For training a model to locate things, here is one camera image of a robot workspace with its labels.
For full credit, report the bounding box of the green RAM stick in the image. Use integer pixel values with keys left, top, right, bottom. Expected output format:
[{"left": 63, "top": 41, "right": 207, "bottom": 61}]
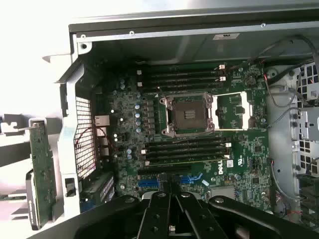
[{"left": 0, "top": 194, "right": 27, "bottom": 202}]

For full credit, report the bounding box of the green motherboard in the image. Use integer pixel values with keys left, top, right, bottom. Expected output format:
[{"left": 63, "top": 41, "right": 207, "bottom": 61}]
[{"left": 106, "top": 60, "right": 274, "bottom": 220}]

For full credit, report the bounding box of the thick black wire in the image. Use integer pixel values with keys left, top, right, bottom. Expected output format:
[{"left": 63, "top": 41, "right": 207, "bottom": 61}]
[{"left": 294, "top": 34, "right": 319, "bottom": 68}]

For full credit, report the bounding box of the metal disk bay cage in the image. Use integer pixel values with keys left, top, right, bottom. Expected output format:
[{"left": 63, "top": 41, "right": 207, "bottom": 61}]
[{"left": 290, "top": 63, "right": 319, "bottom": 175}]

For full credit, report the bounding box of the blue expansion slot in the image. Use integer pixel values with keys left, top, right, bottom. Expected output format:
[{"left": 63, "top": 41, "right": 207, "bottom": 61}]
[{"left": 138, "top": 175, "right": 203, "bottom": 189}]

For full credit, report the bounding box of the open grey PC case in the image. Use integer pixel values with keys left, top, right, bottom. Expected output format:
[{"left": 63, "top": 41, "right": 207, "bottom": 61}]
[{"left": 42, "top": 6, "right": 319, "bottom": 239}]

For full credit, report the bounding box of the CPU socket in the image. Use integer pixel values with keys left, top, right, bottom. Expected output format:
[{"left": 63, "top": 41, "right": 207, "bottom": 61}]
[{"left": 159, "top": 91, "right": 217, "bottom": 138}]

